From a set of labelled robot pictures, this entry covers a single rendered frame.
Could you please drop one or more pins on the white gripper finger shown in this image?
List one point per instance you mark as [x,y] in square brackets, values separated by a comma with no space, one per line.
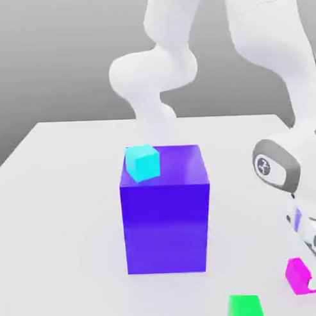
[313,283]

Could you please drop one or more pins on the small magenta cube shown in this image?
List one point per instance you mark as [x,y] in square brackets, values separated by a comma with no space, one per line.
[295,276]

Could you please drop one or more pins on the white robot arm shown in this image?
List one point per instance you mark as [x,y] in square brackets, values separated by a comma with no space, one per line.
[155,71]

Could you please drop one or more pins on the small green cube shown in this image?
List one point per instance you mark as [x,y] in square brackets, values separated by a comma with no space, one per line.
[244,307]

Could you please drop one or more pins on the small cyan cube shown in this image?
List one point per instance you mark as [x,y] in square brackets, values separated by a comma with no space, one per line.
[144,162]

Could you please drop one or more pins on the large blue box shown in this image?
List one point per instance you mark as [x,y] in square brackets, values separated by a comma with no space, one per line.
[165,224]

